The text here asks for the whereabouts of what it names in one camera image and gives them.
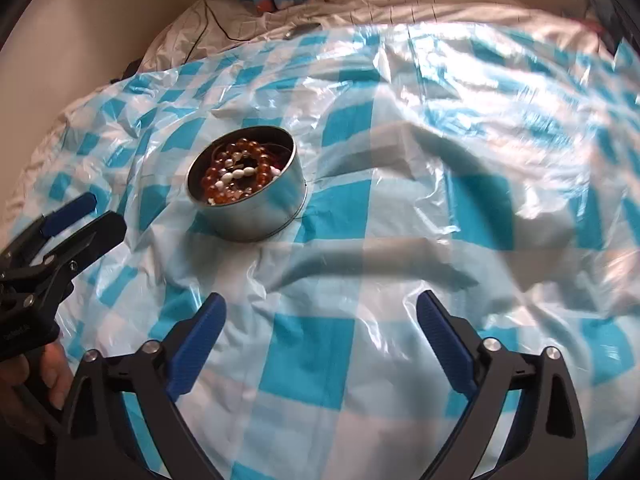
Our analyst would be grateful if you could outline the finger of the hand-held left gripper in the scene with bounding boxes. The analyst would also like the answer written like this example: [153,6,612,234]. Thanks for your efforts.
[0,192,97,269]
[30,211,128,311]

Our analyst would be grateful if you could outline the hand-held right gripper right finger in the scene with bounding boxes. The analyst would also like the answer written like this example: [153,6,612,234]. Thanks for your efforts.
[415,290,591,480]

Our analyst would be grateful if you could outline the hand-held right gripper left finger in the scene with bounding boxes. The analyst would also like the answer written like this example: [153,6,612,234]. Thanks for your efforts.
[55,292,228,480]

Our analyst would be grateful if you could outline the round metal tin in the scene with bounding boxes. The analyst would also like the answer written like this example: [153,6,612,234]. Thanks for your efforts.
[186,126,309,244]

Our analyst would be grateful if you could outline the red white bead bracelets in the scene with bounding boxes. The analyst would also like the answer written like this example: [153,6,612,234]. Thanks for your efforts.
[200,137,284,207]

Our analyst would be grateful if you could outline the red cord necklace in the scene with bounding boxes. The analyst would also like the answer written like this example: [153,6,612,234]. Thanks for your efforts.
[265,140,295,166]

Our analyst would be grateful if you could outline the person's left hand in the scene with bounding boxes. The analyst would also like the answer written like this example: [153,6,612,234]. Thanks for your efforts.
[0,342,73,443]

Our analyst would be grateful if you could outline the blue checkered plastic sheet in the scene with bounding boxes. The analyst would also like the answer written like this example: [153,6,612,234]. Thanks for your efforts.
[30,20,640,480]

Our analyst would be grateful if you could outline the pale grid bed sheet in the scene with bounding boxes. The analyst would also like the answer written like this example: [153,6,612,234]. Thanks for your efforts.
[135,0,603,77]

